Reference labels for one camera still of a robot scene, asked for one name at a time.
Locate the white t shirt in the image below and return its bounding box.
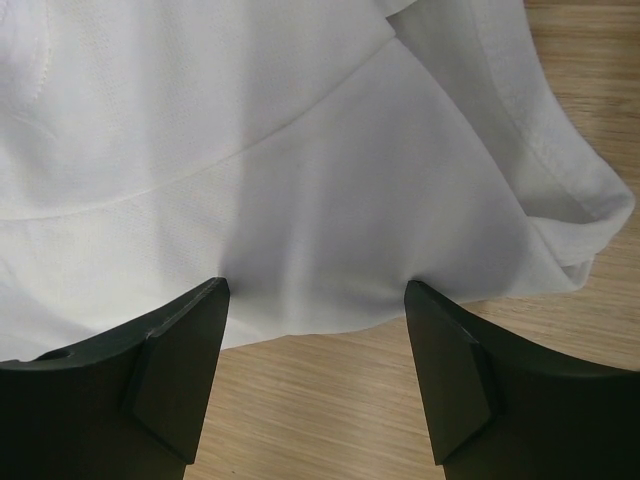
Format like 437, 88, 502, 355
1, 1, 634, 360

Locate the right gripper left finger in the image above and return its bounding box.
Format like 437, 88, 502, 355
1, 278, 230, 479

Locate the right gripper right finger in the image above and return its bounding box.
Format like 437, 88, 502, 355
404, 281, 639, 479

